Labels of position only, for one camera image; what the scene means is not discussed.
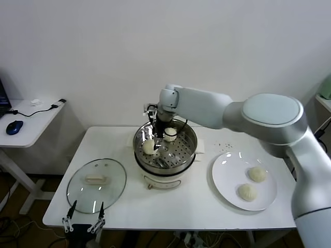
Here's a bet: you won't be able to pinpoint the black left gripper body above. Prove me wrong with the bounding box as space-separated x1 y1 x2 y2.
67 224 98 248

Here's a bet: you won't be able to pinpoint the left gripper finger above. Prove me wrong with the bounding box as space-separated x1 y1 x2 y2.
62 200 77 233
87 201 106 232

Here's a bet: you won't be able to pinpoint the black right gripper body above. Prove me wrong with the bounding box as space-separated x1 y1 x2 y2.
155 118 167 135

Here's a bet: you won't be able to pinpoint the white steamed baozi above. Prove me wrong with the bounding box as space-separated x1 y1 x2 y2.
164 127 178 142
142 138 157 156
237 183 259 202
248 166 268 183

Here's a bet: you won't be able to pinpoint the glass pot lid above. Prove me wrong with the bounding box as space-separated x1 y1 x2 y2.
66 158 127 214

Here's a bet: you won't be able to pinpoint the stainless steel steamer basket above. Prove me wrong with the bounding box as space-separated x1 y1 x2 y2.
133 118 199 176

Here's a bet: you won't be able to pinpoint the white electric cooker pot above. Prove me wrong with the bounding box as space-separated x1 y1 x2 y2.
126 131 206 191

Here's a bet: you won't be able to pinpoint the scattered dark crumbs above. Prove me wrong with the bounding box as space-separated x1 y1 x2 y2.
213 141 232 152

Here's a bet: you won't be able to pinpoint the white round plate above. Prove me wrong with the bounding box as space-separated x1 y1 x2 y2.
211 151 278 211

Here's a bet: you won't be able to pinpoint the white power strip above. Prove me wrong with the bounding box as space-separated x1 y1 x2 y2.
178 231 205 246

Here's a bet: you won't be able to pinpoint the white side desk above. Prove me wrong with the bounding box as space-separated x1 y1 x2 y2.
0 99 68 215

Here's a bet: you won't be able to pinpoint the blue computer mouse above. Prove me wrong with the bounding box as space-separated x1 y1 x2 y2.
6 120 24 136

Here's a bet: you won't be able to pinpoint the dark laptop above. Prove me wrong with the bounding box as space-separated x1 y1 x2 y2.
0 76 12 118

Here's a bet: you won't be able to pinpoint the white side table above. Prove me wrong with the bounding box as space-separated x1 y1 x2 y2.
314 94 331 114

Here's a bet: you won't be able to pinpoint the pale green appliance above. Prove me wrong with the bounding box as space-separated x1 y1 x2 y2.
320 74 331 100

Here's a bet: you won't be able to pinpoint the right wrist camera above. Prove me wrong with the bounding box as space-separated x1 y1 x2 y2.
143 102 159 121

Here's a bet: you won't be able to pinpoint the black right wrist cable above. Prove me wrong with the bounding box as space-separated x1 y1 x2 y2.
177 118 188 136

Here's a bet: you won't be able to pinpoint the black adapter cable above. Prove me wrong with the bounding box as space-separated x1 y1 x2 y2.
9 99 68 117

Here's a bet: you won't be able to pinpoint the black power cable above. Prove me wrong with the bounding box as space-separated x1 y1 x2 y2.
314 120 331 158

